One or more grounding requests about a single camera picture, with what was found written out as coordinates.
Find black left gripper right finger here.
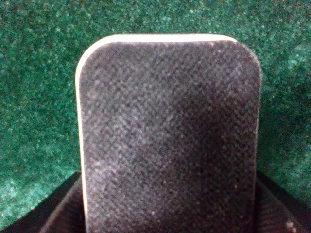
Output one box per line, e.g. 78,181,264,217
253,170,311,233

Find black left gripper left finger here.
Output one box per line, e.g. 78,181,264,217
1,172,86,233

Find black and white board eraser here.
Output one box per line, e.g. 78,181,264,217
75,34,262,233

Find green velvet table cloth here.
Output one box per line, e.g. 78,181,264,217
0,0,311,229

